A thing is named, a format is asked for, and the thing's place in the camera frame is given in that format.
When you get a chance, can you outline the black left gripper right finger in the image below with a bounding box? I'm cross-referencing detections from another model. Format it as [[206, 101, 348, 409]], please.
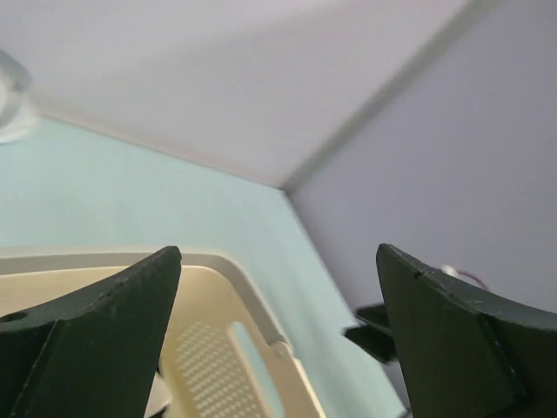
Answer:
[[376, 244, 556, 417]]

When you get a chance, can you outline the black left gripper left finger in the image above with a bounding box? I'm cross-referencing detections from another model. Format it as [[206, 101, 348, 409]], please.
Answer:
[[1, 246, 181, 417]]

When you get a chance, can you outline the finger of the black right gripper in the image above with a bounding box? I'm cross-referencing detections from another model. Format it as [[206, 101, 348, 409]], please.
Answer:
[[343, 304, 396, 362]]

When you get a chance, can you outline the white mesh laundry bag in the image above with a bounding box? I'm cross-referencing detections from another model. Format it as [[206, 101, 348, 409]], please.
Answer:
[[1, 51, 39, 145]]

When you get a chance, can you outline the cream perforated laundry basket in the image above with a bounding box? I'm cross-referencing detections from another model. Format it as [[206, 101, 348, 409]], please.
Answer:
[[1, 248, 324, 418]]

